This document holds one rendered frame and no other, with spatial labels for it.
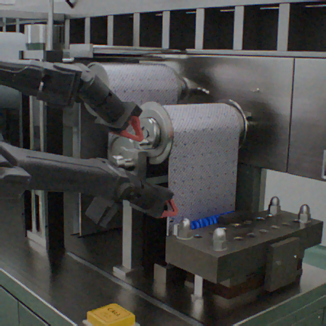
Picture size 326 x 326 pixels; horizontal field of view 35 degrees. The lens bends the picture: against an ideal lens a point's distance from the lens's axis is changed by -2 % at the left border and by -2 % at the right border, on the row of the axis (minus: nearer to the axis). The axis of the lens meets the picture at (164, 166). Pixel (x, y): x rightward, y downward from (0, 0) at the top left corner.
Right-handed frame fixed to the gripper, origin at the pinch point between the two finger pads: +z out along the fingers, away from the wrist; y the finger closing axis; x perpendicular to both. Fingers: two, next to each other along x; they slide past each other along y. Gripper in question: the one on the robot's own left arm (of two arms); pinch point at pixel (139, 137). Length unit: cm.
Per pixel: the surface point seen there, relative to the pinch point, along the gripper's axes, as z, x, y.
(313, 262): 270, 66, -103
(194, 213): 23.4, -5.4, 4.4
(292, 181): 254, 119, -143
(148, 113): 0.2, 6.9, -2.5
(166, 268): 22.8, -20.8, 6.3
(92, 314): 4.8, -38.2, 12.4
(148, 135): 2.5, 2.2, -0.9
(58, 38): -2, 30, -67
